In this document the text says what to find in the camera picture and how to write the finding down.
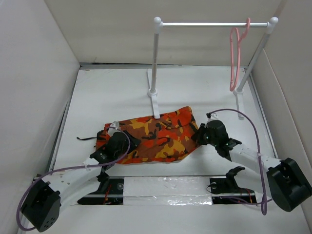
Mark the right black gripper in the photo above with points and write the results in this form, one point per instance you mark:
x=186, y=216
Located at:
x=197, y=137

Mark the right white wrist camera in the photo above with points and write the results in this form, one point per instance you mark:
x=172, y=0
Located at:
x=211, y=117

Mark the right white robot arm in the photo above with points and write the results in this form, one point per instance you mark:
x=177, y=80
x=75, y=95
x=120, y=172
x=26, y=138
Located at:
x=281, y=180

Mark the white clothes rack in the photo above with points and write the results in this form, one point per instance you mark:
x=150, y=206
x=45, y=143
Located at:
x=239, y=31

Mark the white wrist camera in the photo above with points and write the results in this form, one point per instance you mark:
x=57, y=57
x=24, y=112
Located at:
x=211, y=117
x=114, y=127

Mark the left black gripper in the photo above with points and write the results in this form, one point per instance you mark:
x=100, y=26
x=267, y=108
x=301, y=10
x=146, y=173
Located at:
x=134, y=143

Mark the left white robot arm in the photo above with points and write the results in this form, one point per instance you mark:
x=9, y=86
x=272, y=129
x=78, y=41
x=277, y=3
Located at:
x=54, y=191

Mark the orange camouflage trousers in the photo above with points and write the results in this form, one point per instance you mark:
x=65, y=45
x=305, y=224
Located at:
x=167, y=139

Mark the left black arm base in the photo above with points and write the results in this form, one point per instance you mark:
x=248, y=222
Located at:
x=109, y=192

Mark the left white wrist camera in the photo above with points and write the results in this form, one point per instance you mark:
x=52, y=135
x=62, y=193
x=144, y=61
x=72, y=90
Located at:
x=114, y=127

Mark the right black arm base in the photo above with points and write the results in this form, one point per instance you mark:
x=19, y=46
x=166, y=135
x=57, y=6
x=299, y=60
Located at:
x=224, y=189

